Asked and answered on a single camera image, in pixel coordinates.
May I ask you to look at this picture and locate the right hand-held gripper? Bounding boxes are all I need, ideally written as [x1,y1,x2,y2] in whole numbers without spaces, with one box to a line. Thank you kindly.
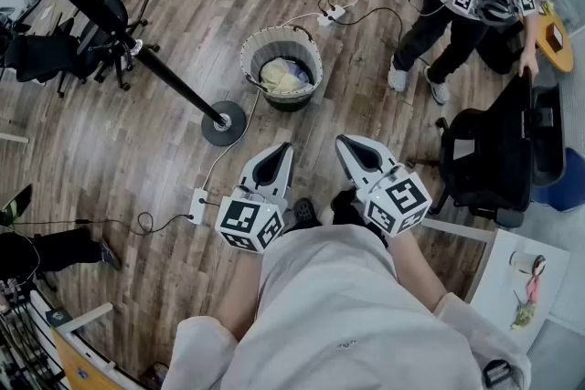
[335,134,433,237]

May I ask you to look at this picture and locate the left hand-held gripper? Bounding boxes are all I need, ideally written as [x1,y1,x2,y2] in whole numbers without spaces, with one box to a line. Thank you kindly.
[214,142,294,253]

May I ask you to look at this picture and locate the cream yellow garment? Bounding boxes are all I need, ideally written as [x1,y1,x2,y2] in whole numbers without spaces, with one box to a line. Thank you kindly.
[259,58,316,96]

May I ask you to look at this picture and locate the black stand with round base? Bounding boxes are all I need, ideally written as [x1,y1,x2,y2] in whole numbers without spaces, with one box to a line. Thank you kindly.
[0,0,248,147]

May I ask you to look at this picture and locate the person's right forearm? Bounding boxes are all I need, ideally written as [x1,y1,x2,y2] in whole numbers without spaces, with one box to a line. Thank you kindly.
[387,228,452,311]

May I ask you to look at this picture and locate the person's left forearm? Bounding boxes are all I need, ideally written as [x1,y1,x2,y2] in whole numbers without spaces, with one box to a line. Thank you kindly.
[214,241,265,340]

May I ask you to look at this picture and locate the person's left black shoe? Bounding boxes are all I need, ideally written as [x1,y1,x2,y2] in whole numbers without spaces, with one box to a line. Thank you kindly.
[292,197,321,232]

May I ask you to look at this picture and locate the white power strip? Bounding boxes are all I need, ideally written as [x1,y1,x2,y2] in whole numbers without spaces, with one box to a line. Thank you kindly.
[316,4,347,27]
[189,187,207,226]

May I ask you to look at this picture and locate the white woven laundry basket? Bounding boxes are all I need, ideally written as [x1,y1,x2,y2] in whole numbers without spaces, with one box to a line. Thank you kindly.
[240,26,324,113]

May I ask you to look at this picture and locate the black office chair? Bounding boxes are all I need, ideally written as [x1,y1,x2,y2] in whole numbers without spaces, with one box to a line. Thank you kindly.
[436,72,566,229]
[0,0,161,100]

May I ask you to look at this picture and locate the person's white shirt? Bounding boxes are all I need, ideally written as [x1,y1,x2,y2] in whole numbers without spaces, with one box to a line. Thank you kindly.
[162,223,534,390]

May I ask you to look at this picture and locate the white desk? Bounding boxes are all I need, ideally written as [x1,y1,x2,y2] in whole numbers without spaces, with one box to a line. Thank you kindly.
[420,217,572,353]

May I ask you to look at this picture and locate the white paper cup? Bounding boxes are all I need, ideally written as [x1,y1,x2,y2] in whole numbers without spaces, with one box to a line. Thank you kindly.
[509,249,548,278]

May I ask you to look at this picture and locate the blue plastic tub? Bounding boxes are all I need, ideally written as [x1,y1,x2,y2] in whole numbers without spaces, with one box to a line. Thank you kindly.
[532,148,585,214]

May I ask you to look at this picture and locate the small pink item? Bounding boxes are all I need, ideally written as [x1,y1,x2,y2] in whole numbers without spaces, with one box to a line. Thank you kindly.
[525,273,541,303]

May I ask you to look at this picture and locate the round wooden table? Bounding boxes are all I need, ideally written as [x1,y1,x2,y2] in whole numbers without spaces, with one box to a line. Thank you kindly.
[534,0,575,74]

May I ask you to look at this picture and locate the yellowish crumpled item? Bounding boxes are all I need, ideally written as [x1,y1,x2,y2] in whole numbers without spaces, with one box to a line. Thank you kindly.
[510,300,537,332]

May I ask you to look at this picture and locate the small brown box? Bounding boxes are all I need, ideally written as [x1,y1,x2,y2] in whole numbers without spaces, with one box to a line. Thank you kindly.
[546,23,567,52]

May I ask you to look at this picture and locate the black clip-on device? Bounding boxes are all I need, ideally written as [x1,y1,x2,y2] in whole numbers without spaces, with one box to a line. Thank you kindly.
[483,358,516,388]

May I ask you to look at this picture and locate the wooden desk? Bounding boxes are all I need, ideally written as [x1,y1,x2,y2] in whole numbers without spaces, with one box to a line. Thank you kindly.
[48,323,138,390]

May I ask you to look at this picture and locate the black power cable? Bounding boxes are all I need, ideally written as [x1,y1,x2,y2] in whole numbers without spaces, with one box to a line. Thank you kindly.
[0,210,193,238]
[333,6,431,65]

